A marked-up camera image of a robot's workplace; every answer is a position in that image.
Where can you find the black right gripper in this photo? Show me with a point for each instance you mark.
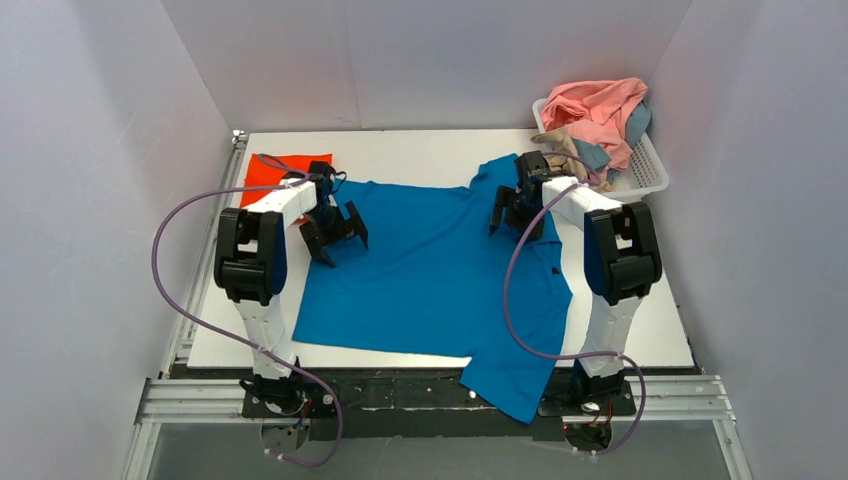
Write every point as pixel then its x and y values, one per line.
pixel 515 204

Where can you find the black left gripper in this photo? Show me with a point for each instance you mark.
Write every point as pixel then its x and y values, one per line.
pixel 334 230

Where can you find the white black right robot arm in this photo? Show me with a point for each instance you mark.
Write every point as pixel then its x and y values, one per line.
pixel 621 263

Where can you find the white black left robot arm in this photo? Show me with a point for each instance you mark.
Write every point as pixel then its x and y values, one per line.
pixel 251 267

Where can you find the beige t shirt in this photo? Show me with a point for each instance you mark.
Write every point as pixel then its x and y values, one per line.
pixel 582 160

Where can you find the folded orange t shirt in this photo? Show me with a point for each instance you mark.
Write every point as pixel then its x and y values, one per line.
pixel 270 173

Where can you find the pink t shirt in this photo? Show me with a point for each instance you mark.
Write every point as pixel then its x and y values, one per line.
pixel 602 103

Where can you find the white plastic laundry basket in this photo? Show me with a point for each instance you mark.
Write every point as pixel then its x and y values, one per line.
pixel 645 174

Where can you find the grey blue t shirt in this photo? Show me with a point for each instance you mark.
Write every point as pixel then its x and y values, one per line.
pixel 607 151

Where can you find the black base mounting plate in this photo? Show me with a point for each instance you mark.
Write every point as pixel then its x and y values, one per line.
pixel 419 403

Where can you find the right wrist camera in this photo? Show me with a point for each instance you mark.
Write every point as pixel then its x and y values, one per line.
pixel 532 168

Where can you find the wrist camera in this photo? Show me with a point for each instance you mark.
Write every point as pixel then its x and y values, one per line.
pixel 532 168
pixel 326 178

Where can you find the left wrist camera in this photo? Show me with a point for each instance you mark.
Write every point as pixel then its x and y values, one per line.
pixel 326 178

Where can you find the aluminium frame rail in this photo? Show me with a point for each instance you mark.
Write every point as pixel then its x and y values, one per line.
pixel 219 401

